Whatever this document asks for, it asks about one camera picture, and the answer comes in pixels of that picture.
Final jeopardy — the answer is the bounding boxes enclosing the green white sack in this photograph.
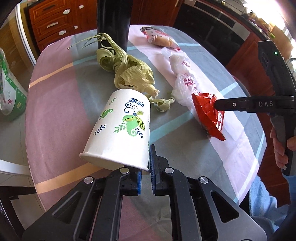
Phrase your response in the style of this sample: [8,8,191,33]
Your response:
[1,49,27,121]

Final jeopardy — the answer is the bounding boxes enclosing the dark wooden chair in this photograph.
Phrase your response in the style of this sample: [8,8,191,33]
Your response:
[0,158,38,241]

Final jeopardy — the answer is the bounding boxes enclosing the clear plastic bag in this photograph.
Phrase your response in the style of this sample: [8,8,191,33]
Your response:
[161,47,199,109]

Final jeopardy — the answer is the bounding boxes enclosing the green corn husks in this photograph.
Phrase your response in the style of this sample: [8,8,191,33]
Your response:
[67,33,175,112]

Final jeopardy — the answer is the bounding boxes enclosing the packaged bread bun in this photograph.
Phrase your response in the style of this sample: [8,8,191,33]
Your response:
[140,26,180,51]

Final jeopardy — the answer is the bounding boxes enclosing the red snack wrapper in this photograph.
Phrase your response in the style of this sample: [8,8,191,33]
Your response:
[192,92,226,141]

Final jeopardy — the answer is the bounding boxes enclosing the plaid tablecloth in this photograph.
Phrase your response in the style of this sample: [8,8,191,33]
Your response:
[24,24,268,241]

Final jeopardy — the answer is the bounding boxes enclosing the black thermos bottle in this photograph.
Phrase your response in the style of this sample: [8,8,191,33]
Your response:
[97,0,133,51]

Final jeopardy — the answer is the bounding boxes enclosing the black built-in oven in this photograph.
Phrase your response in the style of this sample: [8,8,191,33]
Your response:
[174,1,250,66]

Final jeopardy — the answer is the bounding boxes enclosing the white floral paper cup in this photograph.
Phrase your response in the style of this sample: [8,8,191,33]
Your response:
[79,89,151,172]

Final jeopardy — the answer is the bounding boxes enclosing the person's right hand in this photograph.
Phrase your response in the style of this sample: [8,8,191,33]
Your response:
[270,127,296,170]

